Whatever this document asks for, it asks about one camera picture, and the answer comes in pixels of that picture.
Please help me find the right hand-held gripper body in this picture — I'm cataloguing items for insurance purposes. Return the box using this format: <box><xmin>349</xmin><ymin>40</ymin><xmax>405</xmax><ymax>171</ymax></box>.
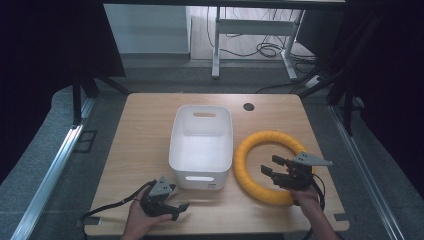
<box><xmin>270</xmin><ymin>151</ymin><xmax>334</xmax><ymax>192</ymax></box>

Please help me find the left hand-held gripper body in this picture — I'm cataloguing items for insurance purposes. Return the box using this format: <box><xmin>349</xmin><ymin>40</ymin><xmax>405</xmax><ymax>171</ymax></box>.
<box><xmin>139</xmin><ymin>176</ymin><xmax>181</xmax><ymax>218</ymax></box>

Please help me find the yellow ring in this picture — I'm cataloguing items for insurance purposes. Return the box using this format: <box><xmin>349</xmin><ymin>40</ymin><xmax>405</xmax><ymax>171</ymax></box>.
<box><xmin>232</xmin><ymin>130</ymin><xmax>316</xmax><ymax>206</ymax></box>

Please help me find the white plastic basket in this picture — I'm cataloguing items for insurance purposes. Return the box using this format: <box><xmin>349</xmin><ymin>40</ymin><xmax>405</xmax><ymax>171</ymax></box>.
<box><xmin>168</xmin><ymin>104</ymin><xmax>234</xmax><ymax>192</ymax></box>

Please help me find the person's left hand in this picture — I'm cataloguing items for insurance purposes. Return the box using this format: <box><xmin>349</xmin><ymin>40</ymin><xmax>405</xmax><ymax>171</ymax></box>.
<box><xmin>121</xmin><ymin>185</ymin><xmax>173</xmax><ymax>238</ymax></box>

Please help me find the person's right hand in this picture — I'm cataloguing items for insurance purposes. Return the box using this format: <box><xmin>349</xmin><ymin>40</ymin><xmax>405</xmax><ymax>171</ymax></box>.
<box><xmin>289</xmin><ymin>184</ymin><xmax>322</xmax><ymax>214</ymax></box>

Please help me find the black metal stand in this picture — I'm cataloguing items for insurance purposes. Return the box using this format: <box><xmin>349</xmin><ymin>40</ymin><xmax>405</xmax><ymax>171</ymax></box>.
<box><xmin>71</xmin><ymin>71</ymin><xmax>132</xmax><ymax>127</ymax></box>
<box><xmin>297</xmin><ymin>13</ymin><xmax>381</xmax><ymax>137</ymax></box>

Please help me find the white power strip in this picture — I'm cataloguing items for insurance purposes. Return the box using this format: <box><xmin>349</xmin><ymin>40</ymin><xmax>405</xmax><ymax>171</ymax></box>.
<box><xmin>304</xmin><ymin>74</ymin><xmax>325</xmax><ymax>90</ymax></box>

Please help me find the black curtain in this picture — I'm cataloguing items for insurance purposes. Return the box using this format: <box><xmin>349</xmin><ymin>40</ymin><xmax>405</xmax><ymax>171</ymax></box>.
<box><xmin>0</xmin><ymin>0</ymin><xmax>127</xmax><ymax>185</ymax></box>
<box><xmin>336</xmin><ymin>0</ymin><xmax>424</xmax><ymax>200</ymax></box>

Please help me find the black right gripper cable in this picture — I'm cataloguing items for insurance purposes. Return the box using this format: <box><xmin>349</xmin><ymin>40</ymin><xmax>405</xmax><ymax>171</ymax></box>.
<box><xmin>301</xmin><ymin>172</ymin><xmax>327</xmax><ymax>240</ymax></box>

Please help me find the aluminium floor rail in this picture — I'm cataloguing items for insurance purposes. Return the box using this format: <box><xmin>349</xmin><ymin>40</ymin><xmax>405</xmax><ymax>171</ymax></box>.
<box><xmin>328</xmin><ymin>105</ymin><xmax>407</xmax><ymax>240</ymax></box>
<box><xmin>9</xmin><ymin>97</ymin><xmax>96</xmax><ymax>240</ymax></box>

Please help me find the tangle of black floor cables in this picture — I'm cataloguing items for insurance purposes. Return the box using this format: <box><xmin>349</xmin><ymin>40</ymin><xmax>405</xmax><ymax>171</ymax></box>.
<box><xmin>205</xmin><ymin>6</ymin><xmax>318</xmax><ymax>69</ymax></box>

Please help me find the white metal desk frame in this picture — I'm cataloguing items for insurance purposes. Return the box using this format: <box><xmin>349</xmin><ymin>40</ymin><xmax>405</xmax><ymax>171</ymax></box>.
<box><xmin>211</xmin><ymin>6</ymin><xmax>305</xmax><ymax>81</ymax></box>

